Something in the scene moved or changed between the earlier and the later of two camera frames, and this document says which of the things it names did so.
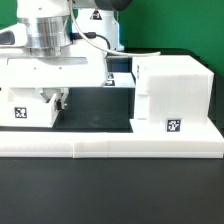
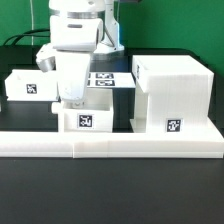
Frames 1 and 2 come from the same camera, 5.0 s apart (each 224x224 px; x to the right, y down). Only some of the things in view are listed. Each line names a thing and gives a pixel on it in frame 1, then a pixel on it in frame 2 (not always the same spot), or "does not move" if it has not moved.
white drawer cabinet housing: (172, 94) does not move
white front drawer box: (26, 107) -> (95, 116)
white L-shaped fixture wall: (82, 144) does not move
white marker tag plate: (120, 80) does not move
